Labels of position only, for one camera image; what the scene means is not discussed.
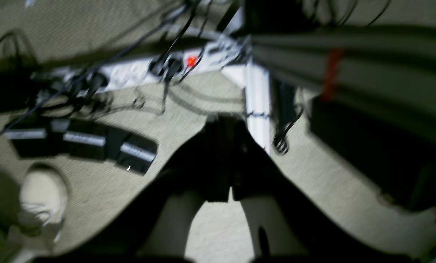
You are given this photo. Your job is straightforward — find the image left gripper black left finger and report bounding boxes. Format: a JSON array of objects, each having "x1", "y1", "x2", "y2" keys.
[{"x1": 35, "y1": 115, "x2": 237, "y2": 263}]

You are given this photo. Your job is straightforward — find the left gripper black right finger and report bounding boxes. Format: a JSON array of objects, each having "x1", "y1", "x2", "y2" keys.
[{"x1": 233, "y1": 121, "x2": 418, "y2": 263}]

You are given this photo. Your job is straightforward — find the white power strip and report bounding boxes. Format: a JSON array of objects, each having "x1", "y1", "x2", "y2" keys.
[{"x1": 35, "y1": 37, "x2": 248, "y2": 97}]

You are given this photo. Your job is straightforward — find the white sneaker shoe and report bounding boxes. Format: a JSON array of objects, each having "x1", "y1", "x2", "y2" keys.
[{"x1": 18, "y1": 163, "x2": 68, "y2": 244}]

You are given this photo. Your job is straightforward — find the white table leg frame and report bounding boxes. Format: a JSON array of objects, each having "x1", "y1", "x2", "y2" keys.
[{"x1": 222, "y1": 7, "x2": 271, "y2": 152}]

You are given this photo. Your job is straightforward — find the tangled black floor cables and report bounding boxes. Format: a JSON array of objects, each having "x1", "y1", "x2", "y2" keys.
[{"x1": 0, "y1": 0, "x2": 390, "y2": 154}]

